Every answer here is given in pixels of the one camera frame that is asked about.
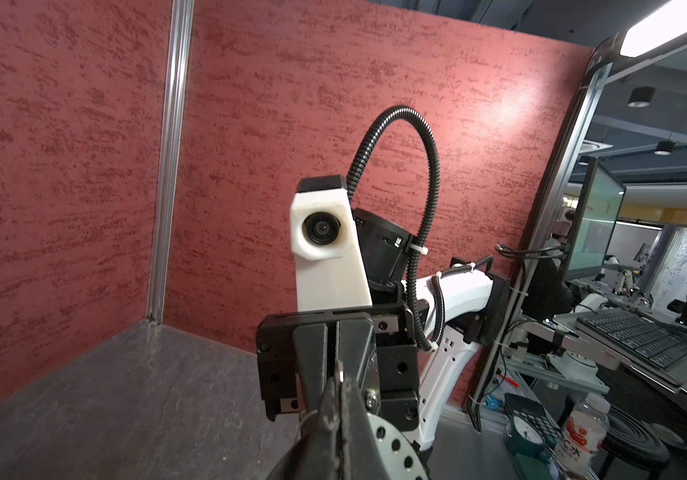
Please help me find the silver keyring with keys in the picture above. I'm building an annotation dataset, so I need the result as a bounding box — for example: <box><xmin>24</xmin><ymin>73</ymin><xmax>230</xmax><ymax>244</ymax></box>
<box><xmin>334</xmin><ymin>359</ymin><xmax>345</xmax><ymax>385</ymax></box>

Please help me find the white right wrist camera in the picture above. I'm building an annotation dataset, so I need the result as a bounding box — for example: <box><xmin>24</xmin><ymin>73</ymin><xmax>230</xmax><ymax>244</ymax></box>
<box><xmin>290</xmin><ymin>175</ymin><xmax>373</xmax><ymax>312</ymax></box>

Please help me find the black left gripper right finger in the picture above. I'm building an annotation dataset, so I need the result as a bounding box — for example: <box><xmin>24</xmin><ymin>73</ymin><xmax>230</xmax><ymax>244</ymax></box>
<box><xmin>339</xmin><ymin>378</ymin><xmax>389</xmax><ymax>479</ymax></box>

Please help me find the aluminium corner post right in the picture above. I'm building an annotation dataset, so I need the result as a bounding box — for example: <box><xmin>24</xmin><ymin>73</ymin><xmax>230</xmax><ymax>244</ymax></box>
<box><xmin>146</xmin><ymin>0</ymin><xmax>196</xmax><ymax>325</ymax></box>

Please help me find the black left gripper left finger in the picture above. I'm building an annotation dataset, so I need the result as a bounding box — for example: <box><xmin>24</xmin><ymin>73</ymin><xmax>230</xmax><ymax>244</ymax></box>
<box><xmin>268</xmin><ymin>379</ymin><xmax>341</xmax><ymax>479</ymax></box>

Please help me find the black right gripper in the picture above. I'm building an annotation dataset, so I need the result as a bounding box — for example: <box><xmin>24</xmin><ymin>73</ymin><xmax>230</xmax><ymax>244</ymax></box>
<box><xmin>256</xmin><ymin>303</ymin><xmax>419</xmax><ymax>432</ymax></box>

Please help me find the black corrugated cable conduit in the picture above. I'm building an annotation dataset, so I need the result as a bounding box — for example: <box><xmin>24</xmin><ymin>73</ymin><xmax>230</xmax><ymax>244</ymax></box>
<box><xmin>344</xmin><ymin>105</ymin><xmax>447</xmax><ymax>353</ymax></box>

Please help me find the perforated metal disc tag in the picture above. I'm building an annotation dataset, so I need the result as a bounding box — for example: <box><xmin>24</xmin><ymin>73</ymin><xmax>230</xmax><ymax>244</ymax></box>
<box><xmin>367</xmin><ymin>414</ymin><xmax>429</xmax><ymax>480</ymax></box>

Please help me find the computer monitor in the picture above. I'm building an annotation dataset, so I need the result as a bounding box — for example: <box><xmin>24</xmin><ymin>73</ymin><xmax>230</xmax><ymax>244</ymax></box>
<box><xmin>561</xmin><ymin>158</ymin><xmax>627</xmax><ymax>282</ymax></box>

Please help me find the plastic water bottle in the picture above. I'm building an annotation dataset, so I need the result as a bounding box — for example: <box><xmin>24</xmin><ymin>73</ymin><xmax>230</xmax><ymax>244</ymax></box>
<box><xmin>553</xmin><ymin>393</ymin><xmax>611</xmax><ymax>479</ymax></box>

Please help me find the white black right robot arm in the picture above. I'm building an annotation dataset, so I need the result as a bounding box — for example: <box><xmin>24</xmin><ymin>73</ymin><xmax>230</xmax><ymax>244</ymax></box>
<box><xmin>257</xmin><ymin>190</ymin><xmax>505</xmax><ymax>453</ymax></box>

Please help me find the computer keyboard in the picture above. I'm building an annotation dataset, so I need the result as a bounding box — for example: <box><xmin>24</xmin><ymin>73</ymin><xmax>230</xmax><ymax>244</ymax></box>
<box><xmin>575</xmin><ymin>308</ymin><xmax>687</xmax><ymax>371</ymax></box>

